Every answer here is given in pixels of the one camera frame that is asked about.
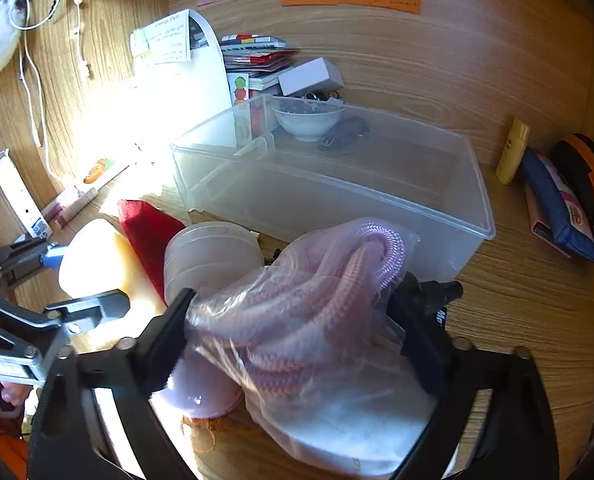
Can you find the yellow tube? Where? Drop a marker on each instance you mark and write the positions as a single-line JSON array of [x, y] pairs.
[[512, 155]]

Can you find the pink round case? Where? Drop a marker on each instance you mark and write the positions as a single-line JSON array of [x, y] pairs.
[[202, 390]]

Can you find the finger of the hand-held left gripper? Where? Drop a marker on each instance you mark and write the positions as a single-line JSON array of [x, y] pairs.
[[52, 258], [97, 305]]

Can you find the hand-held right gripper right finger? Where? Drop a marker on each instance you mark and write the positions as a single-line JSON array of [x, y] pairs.
[[422, 345]]

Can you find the small white cardboard box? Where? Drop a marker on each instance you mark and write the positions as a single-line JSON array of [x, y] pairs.
[[309, 77]]

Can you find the stack of colourful booklets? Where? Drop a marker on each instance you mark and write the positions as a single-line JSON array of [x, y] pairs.
[[262, 60]]

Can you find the blue pencil pouch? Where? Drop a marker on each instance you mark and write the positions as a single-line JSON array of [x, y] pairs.
[[557, 200]]

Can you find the fruit sticker sheet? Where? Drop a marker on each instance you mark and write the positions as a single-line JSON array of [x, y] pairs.
[[238, 90]]

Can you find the clear plastic storage box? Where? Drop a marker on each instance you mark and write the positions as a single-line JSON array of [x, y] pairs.
[[327, 185]]

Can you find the red velvet pouch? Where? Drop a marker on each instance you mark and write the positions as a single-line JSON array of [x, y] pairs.
[[144, 235]]

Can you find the wooden desktop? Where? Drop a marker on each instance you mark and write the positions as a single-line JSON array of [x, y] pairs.
[[502, 310]]

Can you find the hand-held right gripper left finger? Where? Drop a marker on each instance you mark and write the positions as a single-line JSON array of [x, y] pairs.
[[169, 340]]

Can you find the white round plastic container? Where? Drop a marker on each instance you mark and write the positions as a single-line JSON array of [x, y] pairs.
[[212, 260]]

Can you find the black orange round case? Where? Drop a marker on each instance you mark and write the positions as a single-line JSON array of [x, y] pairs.
[[582, 170]]

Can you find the white paper folder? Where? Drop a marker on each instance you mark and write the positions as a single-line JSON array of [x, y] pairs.
[[202, 90]]

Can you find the pink wallet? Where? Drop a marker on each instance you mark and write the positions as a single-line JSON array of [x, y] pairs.
[[539, 215]]

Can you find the bunch of metal keys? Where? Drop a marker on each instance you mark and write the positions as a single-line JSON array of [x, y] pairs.
[[322, 96]]

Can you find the white ceramic bowl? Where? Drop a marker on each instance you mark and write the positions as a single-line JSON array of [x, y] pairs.
[[304, 122]]

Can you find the cream round puff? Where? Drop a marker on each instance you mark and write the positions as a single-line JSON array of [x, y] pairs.
[[97, 265]]

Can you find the person's left hand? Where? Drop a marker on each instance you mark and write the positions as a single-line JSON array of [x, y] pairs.
[[12, 395]]

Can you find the white power strip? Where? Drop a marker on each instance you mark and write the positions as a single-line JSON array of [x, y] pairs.
[[22, 200]]

